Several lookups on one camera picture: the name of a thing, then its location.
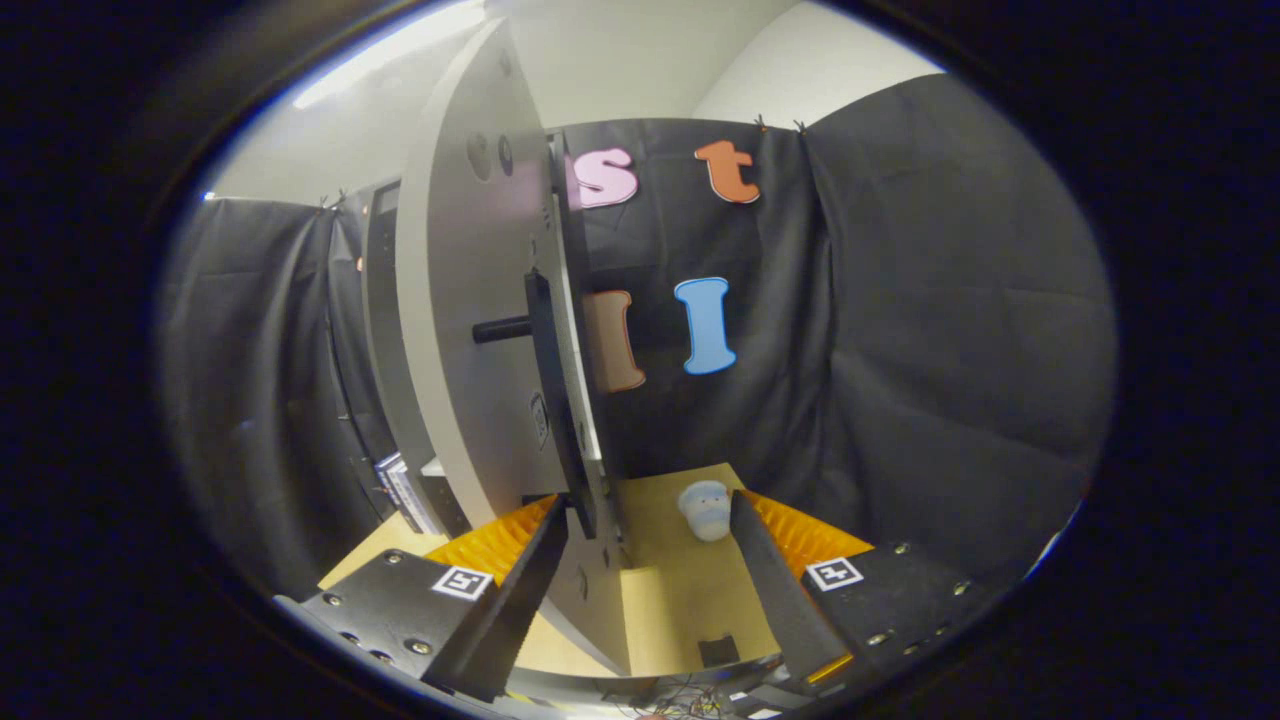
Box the white book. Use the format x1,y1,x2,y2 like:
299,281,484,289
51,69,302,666
378,453,439,536

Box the black door handle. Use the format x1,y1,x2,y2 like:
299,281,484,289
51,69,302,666
472,268,598,541

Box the white cabinet door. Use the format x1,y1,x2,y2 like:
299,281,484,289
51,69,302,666
397,18,633,678

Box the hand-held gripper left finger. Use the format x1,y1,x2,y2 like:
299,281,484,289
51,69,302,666
275,493,569,704

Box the tangle of floor cables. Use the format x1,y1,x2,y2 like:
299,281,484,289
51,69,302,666
610,678,761,720

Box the small white blue toy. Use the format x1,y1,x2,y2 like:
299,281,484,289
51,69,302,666
678,480,734,543

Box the black backdrop cloth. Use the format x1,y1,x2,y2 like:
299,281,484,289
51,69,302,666
160,72,1119,601

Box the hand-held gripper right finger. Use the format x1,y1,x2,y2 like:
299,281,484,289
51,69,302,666
729,490,1011,691

